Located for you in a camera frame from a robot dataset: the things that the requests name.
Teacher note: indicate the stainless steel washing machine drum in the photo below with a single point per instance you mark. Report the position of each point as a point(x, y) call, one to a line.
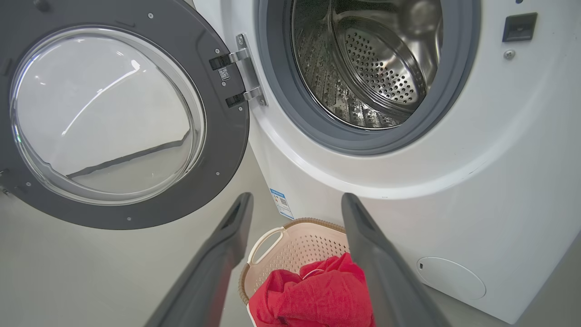
point(381, 63)

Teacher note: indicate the silver metal door hinge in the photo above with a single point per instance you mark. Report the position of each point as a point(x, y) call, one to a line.
point(249, 68)

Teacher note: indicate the black door latch slot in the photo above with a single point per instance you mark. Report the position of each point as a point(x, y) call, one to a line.
point(519, 27)

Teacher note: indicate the round grey glass washer door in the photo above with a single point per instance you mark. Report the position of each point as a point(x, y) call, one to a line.
point(218, 150)

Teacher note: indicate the red cloth garment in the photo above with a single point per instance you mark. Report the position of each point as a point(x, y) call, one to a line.
point(317, 295)

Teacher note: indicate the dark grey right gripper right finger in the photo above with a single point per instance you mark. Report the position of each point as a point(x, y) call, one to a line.
point(386, 277)

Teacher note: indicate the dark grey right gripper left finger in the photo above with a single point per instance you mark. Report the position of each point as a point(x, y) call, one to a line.
point(204, 277)

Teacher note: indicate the blue energy label sticker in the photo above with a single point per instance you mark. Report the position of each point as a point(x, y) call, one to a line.
point(282, 204)

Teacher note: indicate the cream perforated laundry basket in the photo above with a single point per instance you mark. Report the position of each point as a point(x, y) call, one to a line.
point(295, 247)

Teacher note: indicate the white front-load washing machine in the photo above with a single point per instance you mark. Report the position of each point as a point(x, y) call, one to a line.
point(454, 204)

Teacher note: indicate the small silver screw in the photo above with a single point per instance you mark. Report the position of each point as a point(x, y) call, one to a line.
point(509, 54)

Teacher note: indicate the round white filter cover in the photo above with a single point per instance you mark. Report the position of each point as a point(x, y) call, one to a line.
point(451, 278)

